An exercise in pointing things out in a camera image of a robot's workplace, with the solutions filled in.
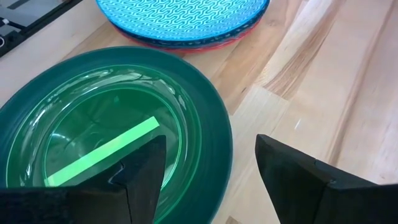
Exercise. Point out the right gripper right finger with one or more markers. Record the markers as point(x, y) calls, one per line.
point(311, 199)

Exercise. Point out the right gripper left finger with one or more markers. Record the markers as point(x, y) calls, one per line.
point(93, 205)

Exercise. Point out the green glossy shallow bowl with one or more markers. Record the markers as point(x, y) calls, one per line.
point(202, 124)

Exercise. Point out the red patterned plate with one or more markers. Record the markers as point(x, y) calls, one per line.
point(183, 50)

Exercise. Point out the light blue patterned plate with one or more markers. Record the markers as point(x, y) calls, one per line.
point(180, 18)

